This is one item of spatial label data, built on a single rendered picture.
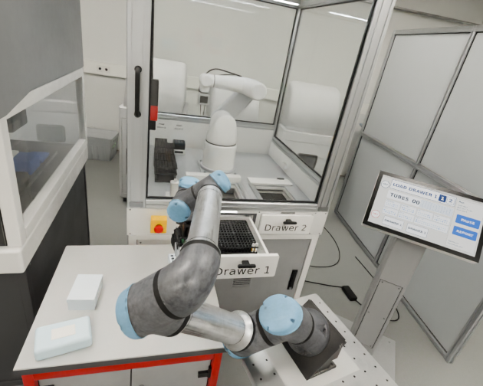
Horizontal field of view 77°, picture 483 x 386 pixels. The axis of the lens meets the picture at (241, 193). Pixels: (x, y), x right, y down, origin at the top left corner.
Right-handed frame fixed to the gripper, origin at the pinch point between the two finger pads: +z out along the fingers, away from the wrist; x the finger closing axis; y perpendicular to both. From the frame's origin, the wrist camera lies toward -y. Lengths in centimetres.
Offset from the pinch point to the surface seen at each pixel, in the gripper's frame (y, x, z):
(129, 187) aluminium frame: -26.6, -18.4, -18.5
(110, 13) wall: -371, -24, -92
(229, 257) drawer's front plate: 11.8, 16.1, -6.1
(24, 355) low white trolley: 26, -50, 10
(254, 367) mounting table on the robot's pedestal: 46.4, 15.3, 10.4
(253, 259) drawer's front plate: 13.0, 26.0, -5.0
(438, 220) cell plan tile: 18, 120, -20
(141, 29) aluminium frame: -26, -15, -80
